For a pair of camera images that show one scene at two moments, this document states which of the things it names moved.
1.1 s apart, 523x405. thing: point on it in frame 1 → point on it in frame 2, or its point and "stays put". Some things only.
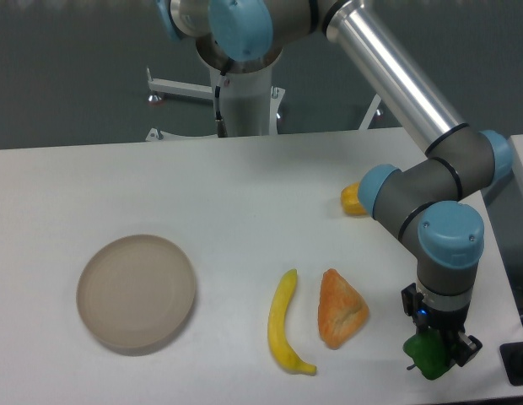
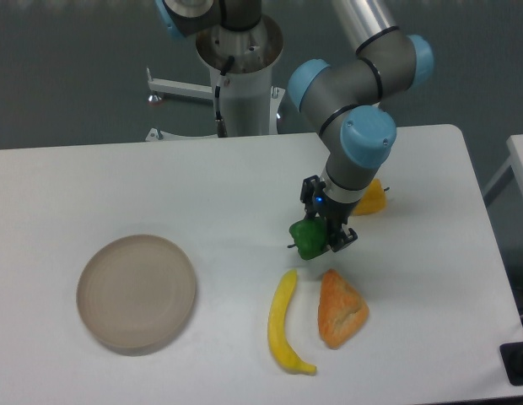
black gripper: x=446 y=322 → x=334 y=213
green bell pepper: x=430 y=353 → x=310 y=234
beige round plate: x=136 y=292 stays put
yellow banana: x=281 y=344 stays put
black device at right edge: x=517 y=360 stays put
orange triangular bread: x=342 y=310 stays put
